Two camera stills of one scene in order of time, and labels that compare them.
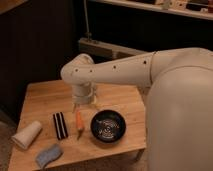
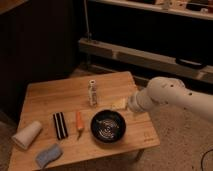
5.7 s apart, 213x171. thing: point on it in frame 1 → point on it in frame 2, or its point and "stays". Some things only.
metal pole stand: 87,33 stays
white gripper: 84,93 → 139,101
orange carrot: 79,124 stays
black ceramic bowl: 108,126 stays
